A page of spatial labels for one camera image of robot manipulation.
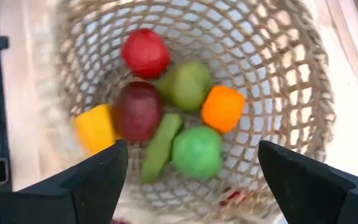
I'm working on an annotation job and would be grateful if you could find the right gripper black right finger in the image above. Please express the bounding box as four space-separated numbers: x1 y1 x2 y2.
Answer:
257 139 358 224

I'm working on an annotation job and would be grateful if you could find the green bell pepper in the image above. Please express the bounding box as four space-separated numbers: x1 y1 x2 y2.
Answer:
171 126 224 181

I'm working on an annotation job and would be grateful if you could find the yellow bell pepper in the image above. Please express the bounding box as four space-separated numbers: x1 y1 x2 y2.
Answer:
73 104 121 157

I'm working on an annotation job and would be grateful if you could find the green pear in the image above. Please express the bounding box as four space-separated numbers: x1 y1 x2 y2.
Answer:
155 59 213 113

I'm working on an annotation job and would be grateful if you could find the orange fruit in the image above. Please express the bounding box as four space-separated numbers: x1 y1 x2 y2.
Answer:
201 85 247 135

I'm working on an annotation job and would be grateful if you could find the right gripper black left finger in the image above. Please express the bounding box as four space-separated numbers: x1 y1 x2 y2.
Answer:
0 139 129 224

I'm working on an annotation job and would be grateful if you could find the woven rope basket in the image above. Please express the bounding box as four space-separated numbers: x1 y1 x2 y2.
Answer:
54 0 337 224

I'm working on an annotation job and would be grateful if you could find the dark red apple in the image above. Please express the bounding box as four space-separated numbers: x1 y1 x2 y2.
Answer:
112 81 165 142

